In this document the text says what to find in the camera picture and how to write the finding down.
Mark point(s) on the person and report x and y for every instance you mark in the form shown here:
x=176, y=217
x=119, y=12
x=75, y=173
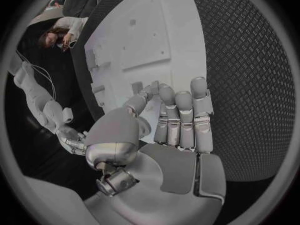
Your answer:
x=63, y=33

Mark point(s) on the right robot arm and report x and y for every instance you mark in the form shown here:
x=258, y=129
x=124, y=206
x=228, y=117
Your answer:
x=35, y=97

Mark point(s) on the short cylinder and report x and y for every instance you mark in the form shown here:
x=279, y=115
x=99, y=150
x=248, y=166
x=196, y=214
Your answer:
x=98, y=89

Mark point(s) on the white task board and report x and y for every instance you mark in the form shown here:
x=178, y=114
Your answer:
x=145, y=41

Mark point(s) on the square block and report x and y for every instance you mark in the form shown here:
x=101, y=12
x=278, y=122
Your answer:
x=137, y=87

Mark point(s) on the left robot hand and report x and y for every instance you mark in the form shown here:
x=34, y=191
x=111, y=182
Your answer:
x=164, y=172

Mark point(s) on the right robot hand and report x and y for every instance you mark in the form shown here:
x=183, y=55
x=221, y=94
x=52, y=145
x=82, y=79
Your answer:
x=72, y=140

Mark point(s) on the small block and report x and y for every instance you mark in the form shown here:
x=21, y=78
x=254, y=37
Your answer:
x=155, y=86

